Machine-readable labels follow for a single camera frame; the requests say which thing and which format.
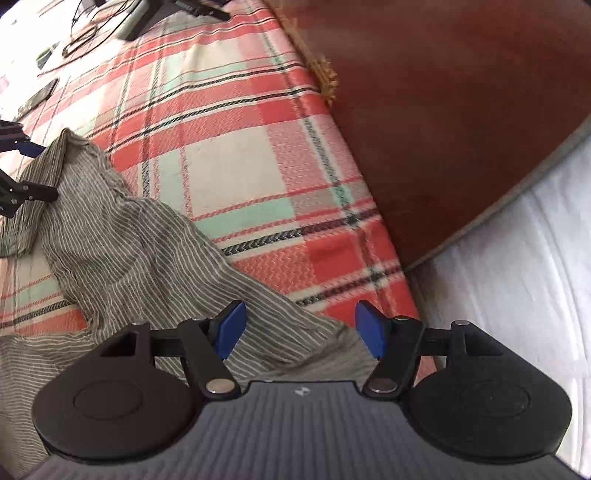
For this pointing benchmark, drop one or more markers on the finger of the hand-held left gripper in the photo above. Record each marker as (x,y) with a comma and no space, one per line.
(18,138)
(37,193)

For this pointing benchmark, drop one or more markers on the grey striped shirt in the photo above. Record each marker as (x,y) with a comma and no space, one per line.
(138,258)

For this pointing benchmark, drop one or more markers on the brown wooden headboard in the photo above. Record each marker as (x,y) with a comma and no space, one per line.
(438,115)

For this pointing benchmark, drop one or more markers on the black idle gripper device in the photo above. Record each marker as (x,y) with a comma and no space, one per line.
(143,16)

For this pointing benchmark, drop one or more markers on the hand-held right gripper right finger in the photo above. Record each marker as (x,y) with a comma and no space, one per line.
(369,330)

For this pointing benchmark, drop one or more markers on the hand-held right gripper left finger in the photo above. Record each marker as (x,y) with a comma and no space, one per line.
(233,330)

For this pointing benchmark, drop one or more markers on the red plaid bed blanket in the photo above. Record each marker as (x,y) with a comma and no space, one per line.
(231,138)

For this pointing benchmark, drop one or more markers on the black phone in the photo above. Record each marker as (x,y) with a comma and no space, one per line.
(39,97)

